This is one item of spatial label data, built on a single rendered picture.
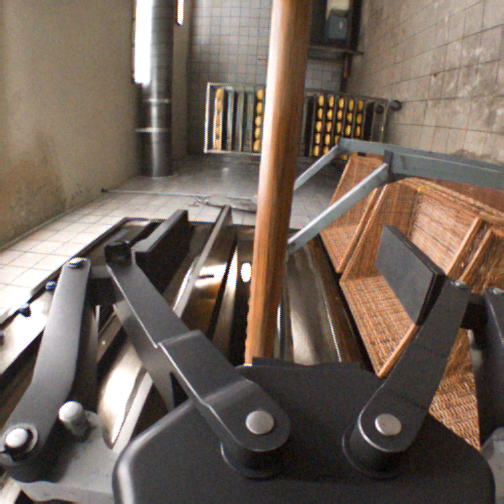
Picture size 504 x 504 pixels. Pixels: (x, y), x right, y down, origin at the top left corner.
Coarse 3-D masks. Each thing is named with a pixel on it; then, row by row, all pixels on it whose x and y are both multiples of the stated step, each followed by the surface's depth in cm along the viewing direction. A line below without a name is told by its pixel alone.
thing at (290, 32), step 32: (288, 0) 18; (288, 32) 19; (288, 64) 20; (288, 96) 21; (288, 128) 22; (288, 160) 23; (288, 192) 24; (256, 224) 26; (288, 224) 26; (256, 256) 27; (256, 288) 28; (256, 320) 30; (256, 352) 31
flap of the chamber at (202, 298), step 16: (224, 224) 152; (208, 256) 113; (224, 256) 145; (208, 272) 111; (192, 288) 90; (208, 288) 109; (192, 304) 88; (208, 304) 107; (192, 320) 87; (208, 320) 105; (144, 384) 56; (144, 400) 52; (160, 400) 59; (128, 416) 49; (144, 416) 51; (160, 416) 57; (128, 432) 46
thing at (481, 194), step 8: (440, 184) 96; (448, 184) 91; (456, 184) 86; (464, 184) 82; (464, 192) 82; (472, 192) 78; (480, 192) 74; (488, 192) 71; (496, 192) 67; (480, 200) 74; (488, 200) 71; (496, 200) 67; (496, 208) 67; (448, 224) 90; (488, 272) 69; (464, 384) 73; (464, 392) 72
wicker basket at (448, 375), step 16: (496, 240) 53; (480, 256) 55; (496, 256) 55; (464, 272) 57; (480, 272) 56; (496, 272) 56; (480, 288) 58; (464, 336) 64; (448, 368) 68; (464, 368) 67; (448, 384) 67; (432, 400) 64; (448, 400) 63; (464, 400) 61; (448, 416) 59; (480, 448) 50
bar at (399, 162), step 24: (336, 144) 104; (360, 144) 100; (384, 144) 99; (312, 168) 106; (384, 168) 58; (408, 168) 57; (432, 168) 56; (456, 168) 56; (480, 168) 55; (360, 192) 61; (336, 216) 63; (288, 240) 67; (288, 288) 52; (288, 312) 44; (288, 336) 39; (288, 360) 35
